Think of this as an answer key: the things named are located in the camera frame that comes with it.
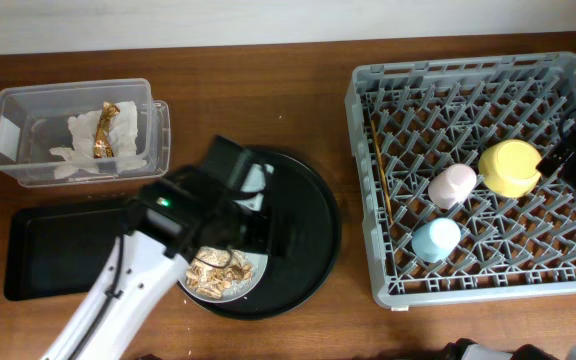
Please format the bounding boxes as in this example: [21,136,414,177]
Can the food scraps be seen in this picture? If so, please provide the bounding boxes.
[184,247,255,300]

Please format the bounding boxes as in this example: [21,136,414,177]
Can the yellow plastic bowl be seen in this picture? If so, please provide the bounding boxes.
[478,139,542,198]

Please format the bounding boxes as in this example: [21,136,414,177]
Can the grey plate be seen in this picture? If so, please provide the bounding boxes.
[179,251,269,304]

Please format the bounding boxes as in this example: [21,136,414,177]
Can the white paper napkin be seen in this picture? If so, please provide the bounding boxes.
[49,101,148,179]

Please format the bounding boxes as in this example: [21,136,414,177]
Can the gold snack wrapper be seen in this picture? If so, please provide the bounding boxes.
[93,102,120,158]

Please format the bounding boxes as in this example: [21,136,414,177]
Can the pink plastic cup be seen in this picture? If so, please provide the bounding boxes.
[428,164,477,210]

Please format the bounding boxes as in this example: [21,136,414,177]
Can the light blue plastic cup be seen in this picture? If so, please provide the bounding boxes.
[411,218,461,263]

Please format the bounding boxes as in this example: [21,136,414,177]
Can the wooden chopstick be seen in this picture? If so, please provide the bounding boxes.
[369,119,394,226]

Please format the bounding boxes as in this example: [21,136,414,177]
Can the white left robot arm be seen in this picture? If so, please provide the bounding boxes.
[44,160,288,359]

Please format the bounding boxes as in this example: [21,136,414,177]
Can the clear plastic waste bin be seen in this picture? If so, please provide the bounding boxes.
[0,78,171,188]

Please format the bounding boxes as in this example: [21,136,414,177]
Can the black rectangular waste bin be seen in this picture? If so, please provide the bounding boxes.
[3,198,129,301]

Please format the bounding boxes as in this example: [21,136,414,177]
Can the grey dishwasher rack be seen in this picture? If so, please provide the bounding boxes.
[345,52,576,310]

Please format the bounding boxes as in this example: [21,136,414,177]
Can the round black tray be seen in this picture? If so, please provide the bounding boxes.
[192,146,342,320]

